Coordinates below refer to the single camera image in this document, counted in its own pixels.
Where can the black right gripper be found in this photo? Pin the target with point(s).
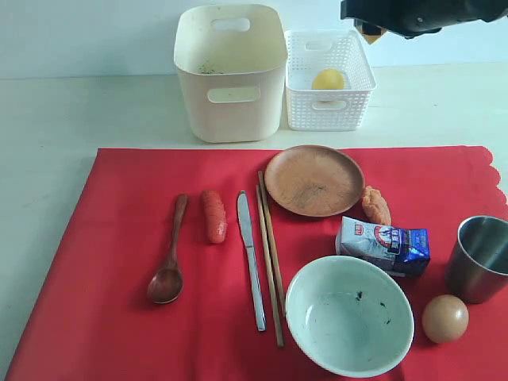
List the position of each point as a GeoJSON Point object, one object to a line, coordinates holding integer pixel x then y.
{"type": "Point", "coordinates": [408, 19]}

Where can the orange cheese wedge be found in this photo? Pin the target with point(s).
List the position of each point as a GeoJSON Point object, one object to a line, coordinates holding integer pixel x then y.
{"type": "Point", "coordinates": [371, 39]}

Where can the yellow lemon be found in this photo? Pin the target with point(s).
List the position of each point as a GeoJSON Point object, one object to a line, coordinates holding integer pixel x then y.
{"type": "Point", "coordinates": [329, 79]}

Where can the orange fried food piece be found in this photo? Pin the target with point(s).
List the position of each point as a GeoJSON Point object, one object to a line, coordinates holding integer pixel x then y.
{"type": "Point", "coordinates": [375, 207]}

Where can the red salmon sushi piece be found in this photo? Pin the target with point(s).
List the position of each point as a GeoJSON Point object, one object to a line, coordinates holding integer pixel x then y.
{"type": "Point", "coordinates": [215, 216]}

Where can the stainless steel cup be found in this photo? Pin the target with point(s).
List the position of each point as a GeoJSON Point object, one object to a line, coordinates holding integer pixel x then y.
{"type": "Point", "coordinates": [477, 267]}

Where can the brown egg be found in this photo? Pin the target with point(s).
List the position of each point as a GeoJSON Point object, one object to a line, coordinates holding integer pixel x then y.
{"type": "Point", "coordinates": [445, 319]}

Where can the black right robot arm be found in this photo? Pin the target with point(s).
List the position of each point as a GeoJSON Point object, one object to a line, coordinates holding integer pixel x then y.
{"type": "Point", "coordinates": [492, 9]}

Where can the white lattice plastic basket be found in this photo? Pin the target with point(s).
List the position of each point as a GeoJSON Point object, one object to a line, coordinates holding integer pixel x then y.
{"type": "Point", "coordinates": [309, 53]}

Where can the cream plastic bin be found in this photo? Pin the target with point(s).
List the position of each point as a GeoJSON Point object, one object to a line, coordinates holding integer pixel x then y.
{"type": "Point", "coordinates": [231, 62]}

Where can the brown wooden plate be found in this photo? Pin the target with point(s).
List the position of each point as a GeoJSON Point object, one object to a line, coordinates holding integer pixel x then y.
{"type": "Point", "coordinates": [314, 180]}

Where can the stainless steel table knife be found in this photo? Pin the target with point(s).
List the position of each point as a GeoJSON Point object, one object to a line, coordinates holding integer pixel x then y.
{"type": "Point", "coordinates": [245, 223]}

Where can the blue white milk carton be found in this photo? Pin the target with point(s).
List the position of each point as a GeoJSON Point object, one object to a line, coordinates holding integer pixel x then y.
{"type": "Point", "coordinates": [399, 252]}

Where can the pale green ceramic bowl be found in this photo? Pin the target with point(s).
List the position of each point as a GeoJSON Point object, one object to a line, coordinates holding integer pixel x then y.
{"type": "Point", "coordinates": [349, 316]}

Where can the right wooden chopstick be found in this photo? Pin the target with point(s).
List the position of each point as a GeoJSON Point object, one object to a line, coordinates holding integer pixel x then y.
{"type": "Point", "coordinates": [272, 243]}

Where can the wooden chopstick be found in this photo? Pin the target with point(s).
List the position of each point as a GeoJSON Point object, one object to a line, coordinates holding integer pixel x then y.
{"type": "Point", "coordinates": [272, 243]}
{"type": "Point", "coordinates": [271, 283]}

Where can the red tablecloth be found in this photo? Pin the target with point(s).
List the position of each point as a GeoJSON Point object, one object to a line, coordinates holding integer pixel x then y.
{"type": "Point", "coordinates": [93, 320]}

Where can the left wooden chopstick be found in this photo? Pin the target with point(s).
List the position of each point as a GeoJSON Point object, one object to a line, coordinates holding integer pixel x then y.
{"type": "Point", "coordinates": [271, 283]}

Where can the brown wooden spoon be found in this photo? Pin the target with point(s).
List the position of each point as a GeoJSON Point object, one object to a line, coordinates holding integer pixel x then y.
{"type": "Point", "coordinates": [167, 283]}

